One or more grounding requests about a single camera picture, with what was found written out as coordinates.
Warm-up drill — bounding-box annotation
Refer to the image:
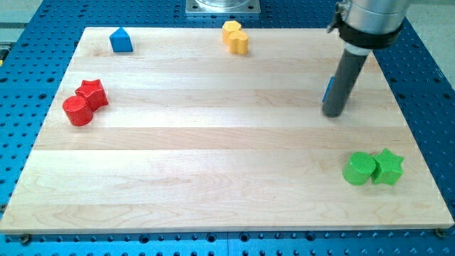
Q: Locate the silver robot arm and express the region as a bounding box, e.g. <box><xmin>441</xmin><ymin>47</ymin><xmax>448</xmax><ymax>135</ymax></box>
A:
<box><xmin>326</xmin><ymin>0</ymin><xmax>410</xmax><ymax>55</ymax></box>

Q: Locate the blue cube block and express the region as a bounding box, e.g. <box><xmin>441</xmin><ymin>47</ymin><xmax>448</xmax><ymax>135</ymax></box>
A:
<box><xmin>322</xmin><ymin>76</ymin><xmax>334</xmax><ymax>103</ymax></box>

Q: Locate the blue triangle block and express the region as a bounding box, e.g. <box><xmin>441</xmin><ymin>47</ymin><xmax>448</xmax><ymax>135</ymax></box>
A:
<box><xmin>109</xmin><ymin>27</ymin><xmax>133</xmax><ymax>53</ymax></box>

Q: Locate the light wooden board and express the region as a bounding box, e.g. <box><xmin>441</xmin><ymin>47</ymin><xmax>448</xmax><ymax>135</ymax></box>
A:
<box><xmin>1</xmin><ymin>27</ymin><xmax>454</xmax><ymax>234</ymax></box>

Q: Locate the yellow heart block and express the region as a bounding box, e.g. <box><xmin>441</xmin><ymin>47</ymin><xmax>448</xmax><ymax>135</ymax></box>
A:
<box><xmin>227</xmin><ymin>31</ymin><xmax>249</xmax><ymax>55</ymax></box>

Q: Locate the yellow hexagon block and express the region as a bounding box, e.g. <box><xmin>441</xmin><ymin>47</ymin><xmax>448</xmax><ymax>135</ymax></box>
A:
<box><xmin>222</xmin><ymin>20</ymin><xmax>242</xmax><ymax>44</ymax></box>

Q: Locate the red star block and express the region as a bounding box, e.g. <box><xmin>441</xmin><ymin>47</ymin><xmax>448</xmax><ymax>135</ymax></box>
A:
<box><xmin>75</xmin><ymin>80</ymin><xmax>109</xmax><ymax>112</ymax></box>

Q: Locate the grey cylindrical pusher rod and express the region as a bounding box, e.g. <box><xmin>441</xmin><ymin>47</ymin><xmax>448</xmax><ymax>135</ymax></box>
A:
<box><xmin>322</xmin><ymin>50</ymin><xmax>367</xmax><ymax>117</ymax></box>

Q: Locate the green cylinder block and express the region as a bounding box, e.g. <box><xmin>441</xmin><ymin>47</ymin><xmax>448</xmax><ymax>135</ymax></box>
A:
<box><xmin>342</xmin><ymin>151</ymin><xmax>376</xmax><ymax>186</ymax></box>

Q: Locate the red cylinder block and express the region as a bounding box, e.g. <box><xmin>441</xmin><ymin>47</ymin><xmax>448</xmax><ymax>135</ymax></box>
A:
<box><xmin>63</xmin><ymin>95</ymin><xmax>93</xmax><ymax>127</ymax></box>

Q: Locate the green star block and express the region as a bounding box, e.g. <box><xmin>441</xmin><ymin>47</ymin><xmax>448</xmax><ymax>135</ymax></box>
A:
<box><xmin>371</xmin><ymin>148</ymin><xmax>404</xmax><ymax>186</ymax></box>

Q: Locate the blue perforated metal table plate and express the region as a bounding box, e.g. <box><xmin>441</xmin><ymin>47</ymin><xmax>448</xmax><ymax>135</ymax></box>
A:
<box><xmin>1</xmin><ymin>1</ymin><xmax>454</xmax><ymax>255</ymax></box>

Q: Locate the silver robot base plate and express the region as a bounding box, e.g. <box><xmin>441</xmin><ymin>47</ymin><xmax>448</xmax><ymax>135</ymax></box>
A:
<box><xmin>186</xmin><ymin>0</ymin><xmax>261</xmax><ymax>15</ymax></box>

